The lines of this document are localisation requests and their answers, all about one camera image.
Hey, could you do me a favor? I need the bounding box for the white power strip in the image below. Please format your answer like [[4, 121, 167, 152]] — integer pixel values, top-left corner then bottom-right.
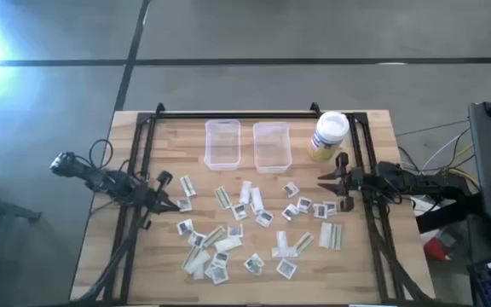
[[411, 196, 442, 217]]

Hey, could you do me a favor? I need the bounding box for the yellow floor cable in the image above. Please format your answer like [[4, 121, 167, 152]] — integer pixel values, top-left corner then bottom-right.
[[439, 143, 482, 188]]

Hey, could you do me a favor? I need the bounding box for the red object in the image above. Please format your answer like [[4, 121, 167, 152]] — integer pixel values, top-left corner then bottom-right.
[[424, 237, 451, 262]]

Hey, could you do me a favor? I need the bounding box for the white floor cable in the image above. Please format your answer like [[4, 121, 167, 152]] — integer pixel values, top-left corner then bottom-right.
[[422, 127, 472, 171]]

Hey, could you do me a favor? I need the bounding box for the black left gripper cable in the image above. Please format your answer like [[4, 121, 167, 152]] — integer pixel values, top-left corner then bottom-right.
[[87, 137, 115, 171]]

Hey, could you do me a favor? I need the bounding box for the black floor stand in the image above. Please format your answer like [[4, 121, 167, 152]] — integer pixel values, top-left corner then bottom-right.
[[0, 169, 43, 225]]

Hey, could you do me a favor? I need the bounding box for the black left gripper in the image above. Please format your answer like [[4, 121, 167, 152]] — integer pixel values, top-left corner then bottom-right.
[[136, 170, 182, 230]]

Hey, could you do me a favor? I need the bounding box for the black cart leg bar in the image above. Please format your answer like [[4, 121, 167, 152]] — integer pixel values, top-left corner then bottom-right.
[[415, 194, 485, 235]]

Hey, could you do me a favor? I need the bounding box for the clear plastic bin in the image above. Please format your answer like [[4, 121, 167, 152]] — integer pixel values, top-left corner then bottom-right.
[[252, 121, 293, 175], [203, 119, 242, 172]]

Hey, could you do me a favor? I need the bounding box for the black metal rig frame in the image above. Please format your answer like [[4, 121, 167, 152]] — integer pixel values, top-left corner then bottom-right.
[[78, 101, 436, 304]]

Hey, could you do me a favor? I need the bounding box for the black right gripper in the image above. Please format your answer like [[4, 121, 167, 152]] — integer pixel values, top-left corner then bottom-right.
[[317, 152, 366, 213]]

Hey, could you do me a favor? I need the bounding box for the green striped bandage wrapper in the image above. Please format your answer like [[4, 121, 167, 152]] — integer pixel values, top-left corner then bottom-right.
[[292, 231, 315, 256], [180, 175, 197, 198], [330, 223, 344, 251], [214, 186, 233, 210], [181, 246, 204, 270], [202, 225, 228, 249]]

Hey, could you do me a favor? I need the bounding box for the yellow disinfectant wipes canister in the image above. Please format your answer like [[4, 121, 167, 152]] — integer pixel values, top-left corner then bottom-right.
[[307, 110, 351, 163]]

